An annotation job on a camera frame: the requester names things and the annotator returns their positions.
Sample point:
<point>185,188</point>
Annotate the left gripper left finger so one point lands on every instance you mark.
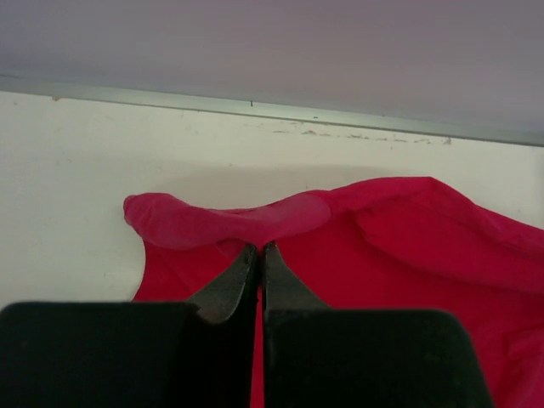
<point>195,353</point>

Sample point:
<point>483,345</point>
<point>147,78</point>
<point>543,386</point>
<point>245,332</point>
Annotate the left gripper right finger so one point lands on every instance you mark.
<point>318,356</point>

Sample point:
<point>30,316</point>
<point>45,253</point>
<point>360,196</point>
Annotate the red t shirt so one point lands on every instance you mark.
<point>380,243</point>

